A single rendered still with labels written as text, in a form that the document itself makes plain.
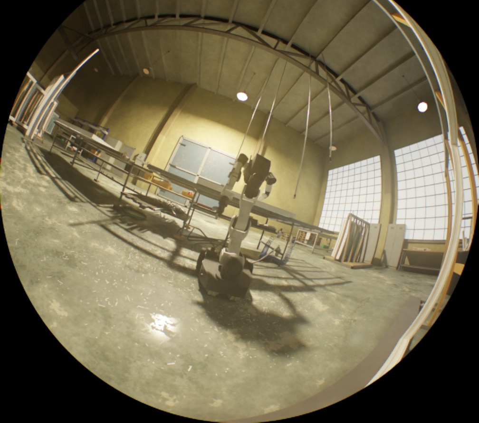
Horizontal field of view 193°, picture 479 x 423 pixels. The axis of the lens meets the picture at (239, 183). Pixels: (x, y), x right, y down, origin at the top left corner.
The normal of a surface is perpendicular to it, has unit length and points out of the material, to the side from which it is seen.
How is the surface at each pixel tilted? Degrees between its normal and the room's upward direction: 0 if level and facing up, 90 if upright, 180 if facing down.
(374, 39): 180
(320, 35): 180
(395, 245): 90
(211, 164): 90
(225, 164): 90
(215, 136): 90
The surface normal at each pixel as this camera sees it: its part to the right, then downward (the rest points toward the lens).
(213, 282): 0.11, -0.18
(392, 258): -0.92, -0.36
